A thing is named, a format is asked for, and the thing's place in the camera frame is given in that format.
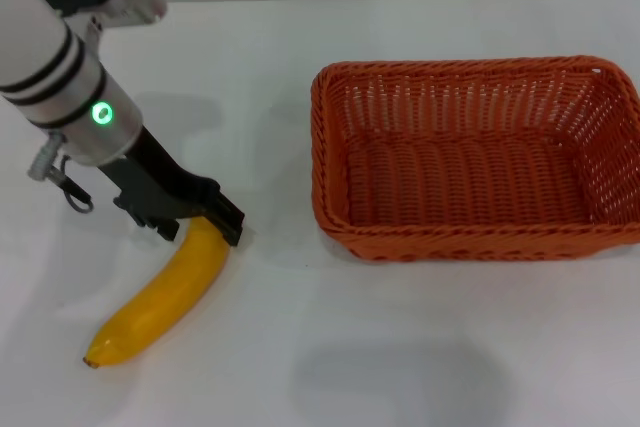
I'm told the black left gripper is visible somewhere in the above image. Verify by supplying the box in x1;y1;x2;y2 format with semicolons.
97;125;247;249

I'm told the yellow banana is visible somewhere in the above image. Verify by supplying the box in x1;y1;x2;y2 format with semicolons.
82;216;231;370

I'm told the orange woven plastic basket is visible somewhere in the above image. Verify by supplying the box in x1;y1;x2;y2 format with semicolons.
309;54;640;264

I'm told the silver connector with black cable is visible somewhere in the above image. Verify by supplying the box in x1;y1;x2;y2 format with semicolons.
27;132;95;214

